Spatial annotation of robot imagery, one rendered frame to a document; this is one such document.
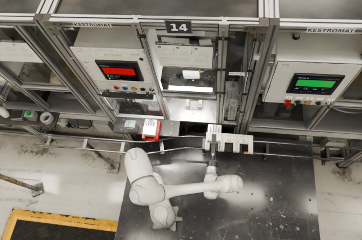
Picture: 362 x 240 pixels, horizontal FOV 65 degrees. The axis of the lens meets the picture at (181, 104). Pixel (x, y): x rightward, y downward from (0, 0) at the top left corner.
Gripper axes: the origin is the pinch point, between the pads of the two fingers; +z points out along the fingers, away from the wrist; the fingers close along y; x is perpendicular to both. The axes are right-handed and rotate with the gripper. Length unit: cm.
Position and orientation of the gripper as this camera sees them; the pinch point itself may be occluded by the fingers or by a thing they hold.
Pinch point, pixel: (213, 139)
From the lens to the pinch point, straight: 210.5
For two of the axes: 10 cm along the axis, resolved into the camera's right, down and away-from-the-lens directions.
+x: -9.9, -0.6, 1.3
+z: 1.1, -8.9, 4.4
